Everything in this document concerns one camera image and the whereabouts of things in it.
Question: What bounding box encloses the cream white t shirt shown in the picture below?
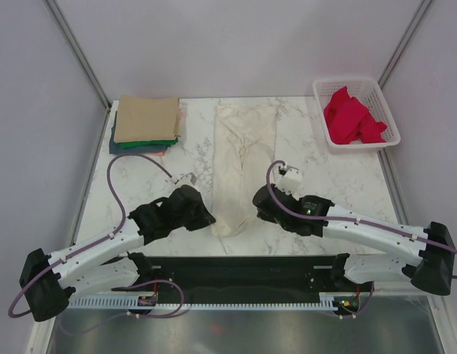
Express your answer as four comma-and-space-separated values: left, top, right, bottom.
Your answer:
212, 105, 278, 237

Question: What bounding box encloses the white plastic laundry basket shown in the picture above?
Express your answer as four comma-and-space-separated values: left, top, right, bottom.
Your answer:
312, 76, 401, 154

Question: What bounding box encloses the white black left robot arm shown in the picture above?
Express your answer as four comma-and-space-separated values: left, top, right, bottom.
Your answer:
19, 185, 216, 322

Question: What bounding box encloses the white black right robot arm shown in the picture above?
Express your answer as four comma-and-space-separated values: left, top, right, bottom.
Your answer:
252, 184, 455, 296

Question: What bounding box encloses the folded salmon pink t shirt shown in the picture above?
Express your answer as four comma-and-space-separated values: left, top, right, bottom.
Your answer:
151, 108, 185, 157

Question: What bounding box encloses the folded green t shirt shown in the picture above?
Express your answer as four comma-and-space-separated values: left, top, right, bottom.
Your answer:
117, 137, 179, 149

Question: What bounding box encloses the folded blue grey t shirt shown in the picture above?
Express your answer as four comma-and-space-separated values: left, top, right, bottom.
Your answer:
109, 119, 170, 155

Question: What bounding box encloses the folded tan t shirt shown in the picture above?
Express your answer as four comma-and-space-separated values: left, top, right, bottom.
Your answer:
114, 95, 180, 144

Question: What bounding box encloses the red t shirt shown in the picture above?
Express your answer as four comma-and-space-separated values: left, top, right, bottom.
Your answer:
323, 86, 388, 145

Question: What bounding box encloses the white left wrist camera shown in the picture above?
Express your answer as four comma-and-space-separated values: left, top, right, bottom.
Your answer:
171, 173, 196, 188

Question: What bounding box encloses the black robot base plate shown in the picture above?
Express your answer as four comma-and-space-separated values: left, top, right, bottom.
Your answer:
139, 253, 377, 305

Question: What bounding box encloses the white slotted cable duct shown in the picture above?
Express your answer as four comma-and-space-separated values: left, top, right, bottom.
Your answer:
68, 293, 337, 311

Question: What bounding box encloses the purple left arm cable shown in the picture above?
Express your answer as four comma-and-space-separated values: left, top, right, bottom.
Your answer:
7, 153, 177, 319

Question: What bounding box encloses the left aluminium frame post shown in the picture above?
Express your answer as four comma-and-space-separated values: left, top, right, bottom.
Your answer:
42, 0, 111, 112

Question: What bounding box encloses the aluminium frame post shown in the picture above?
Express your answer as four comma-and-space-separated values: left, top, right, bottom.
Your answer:
378, 0, 436, 89
42, 0, 111, 112

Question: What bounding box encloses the right aluminium frame post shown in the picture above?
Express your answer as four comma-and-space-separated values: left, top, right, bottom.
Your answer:
378, 0, 436, 89

